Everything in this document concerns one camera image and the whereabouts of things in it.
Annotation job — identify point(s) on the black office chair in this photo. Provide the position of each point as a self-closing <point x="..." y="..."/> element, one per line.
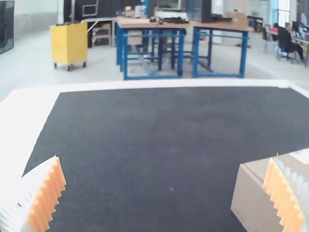
<point x="287" y="55"/>

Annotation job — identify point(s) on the cardboard box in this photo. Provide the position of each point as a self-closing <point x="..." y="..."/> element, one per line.
<point x="251" y="188"/>

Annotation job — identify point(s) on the yellow cart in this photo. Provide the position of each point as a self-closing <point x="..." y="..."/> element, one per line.
<point x="68" y="43"/>

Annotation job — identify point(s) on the black mat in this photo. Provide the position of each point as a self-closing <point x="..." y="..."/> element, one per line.
<point x="157" y="145"/>

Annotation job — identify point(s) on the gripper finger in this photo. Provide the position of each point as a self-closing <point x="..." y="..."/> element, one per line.
<point x="292" y="198"/>
<point x="29" y="200"/>

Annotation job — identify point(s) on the person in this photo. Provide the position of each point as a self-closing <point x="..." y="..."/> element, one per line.
<point x="285" y="38"/>

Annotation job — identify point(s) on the blue workbench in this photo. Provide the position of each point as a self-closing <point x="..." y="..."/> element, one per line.
<point x="217" y="25"/>
<point x="135" y="23"/>

